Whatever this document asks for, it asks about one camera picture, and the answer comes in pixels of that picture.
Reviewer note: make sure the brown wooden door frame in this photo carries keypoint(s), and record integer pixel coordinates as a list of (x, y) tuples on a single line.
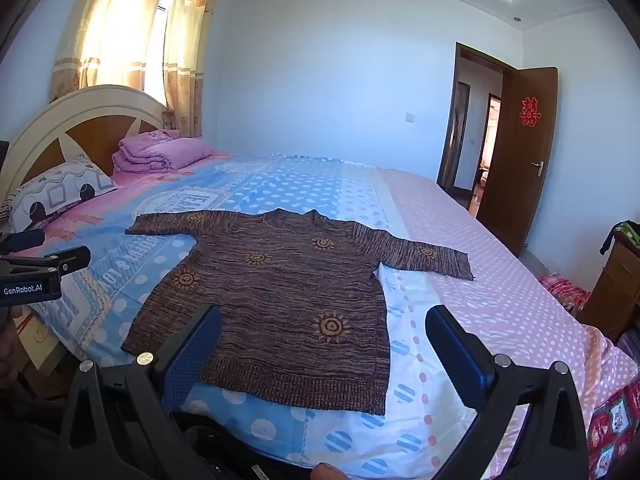
[(457, 110)]

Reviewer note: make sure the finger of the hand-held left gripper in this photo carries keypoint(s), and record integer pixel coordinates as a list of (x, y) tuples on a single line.
[(22, 241), (70, 257)]

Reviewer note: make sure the brown knit sweater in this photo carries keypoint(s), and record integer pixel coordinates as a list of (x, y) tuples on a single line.
[(280, 310)]

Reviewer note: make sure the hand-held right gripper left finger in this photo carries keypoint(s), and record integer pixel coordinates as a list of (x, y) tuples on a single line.
[(192, 355)]

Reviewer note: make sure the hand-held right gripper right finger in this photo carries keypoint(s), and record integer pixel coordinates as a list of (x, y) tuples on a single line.
[(452, 355)]

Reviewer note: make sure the dark green cloth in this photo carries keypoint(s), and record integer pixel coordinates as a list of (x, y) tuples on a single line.
[(627, 232)]

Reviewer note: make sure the red checked quilt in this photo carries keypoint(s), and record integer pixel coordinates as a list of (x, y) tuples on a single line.
[(615, 420)]

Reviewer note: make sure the patterned grey white pillow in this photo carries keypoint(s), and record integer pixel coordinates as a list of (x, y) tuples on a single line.
[(55, 190)]

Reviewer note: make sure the red patterned cloth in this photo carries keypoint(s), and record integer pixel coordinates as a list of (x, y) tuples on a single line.
[(565, 290)]

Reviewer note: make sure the brown wooden cabinet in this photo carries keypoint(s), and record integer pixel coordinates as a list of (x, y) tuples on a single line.
[(620, 285)]

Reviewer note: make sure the person's right hand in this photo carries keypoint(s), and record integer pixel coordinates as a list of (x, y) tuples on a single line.
[(327, 472)]

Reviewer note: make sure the brown wooden door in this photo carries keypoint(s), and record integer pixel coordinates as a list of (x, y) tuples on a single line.
[(515, 185)]

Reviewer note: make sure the polka dot bed sheet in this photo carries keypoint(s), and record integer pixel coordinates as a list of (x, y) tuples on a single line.
[(310, 185)]

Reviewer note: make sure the red paper door decoration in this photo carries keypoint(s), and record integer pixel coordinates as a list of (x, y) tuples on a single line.
[(530, 111)]

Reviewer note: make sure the cream and wood headboard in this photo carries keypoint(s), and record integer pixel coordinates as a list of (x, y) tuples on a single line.
[(100, 105)]

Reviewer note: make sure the folded pink blanket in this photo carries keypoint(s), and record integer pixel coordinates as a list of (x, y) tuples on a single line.
[(165, 152)]

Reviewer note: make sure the beige bedside cabinet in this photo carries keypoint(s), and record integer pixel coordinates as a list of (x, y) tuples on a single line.
[(42, 345)]

